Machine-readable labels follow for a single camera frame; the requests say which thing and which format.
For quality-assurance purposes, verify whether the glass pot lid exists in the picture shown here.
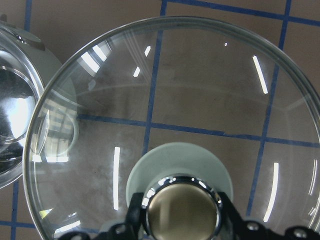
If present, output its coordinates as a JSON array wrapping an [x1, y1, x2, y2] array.
[[23, 16, 320, 240]]

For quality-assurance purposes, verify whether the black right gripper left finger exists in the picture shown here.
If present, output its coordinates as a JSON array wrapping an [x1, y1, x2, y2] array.
[[98, 192, 144, 240]]

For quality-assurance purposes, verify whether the pale green electric pot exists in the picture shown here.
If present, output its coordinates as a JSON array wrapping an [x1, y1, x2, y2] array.
[[0, 13, 81, 190]]

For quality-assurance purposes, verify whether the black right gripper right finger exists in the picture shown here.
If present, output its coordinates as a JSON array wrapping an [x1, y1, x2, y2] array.
[[218, 192, 320, 240]]

